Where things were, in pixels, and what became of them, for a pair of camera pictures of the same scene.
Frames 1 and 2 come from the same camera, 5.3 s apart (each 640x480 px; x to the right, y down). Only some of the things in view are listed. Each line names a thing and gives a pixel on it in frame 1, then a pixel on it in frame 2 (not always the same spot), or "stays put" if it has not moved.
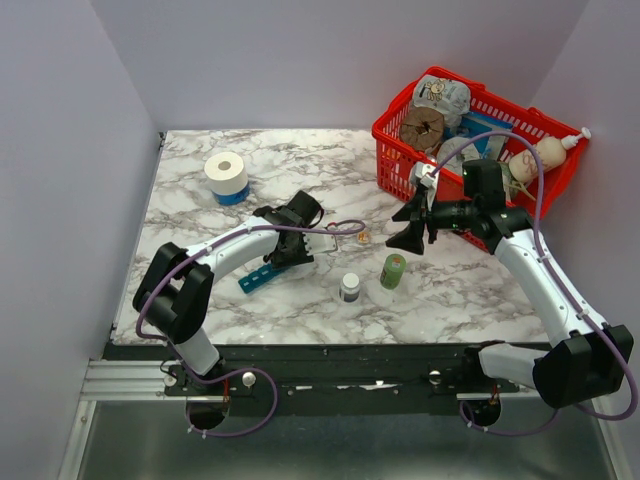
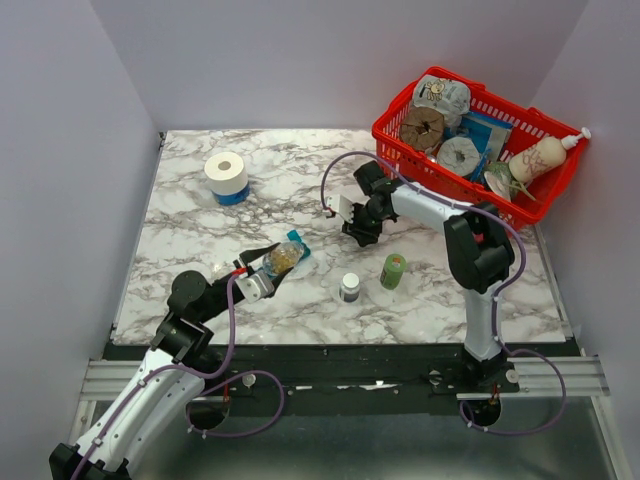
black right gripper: [411, 238] → [363, 236]
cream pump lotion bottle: [523, 166] stays put
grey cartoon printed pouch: [452, 97] stays put
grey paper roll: [451, 146] stays put
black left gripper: [301, 258] → [253, 255]
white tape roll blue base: [227, 177] stays put
